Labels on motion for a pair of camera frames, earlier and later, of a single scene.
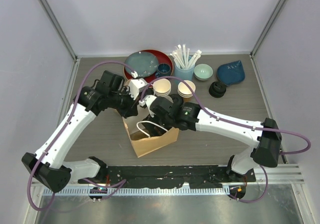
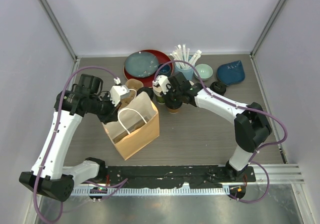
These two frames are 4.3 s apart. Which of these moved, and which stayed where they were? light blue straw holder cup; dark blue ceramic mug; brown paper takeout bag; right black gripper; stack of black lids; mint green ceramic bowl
Moved: brown paper takeout bag; right black gripper
Stayed: dark blue ceramic mug; stack of black lids; mint green ceramic bowl; light blue straw holder cup
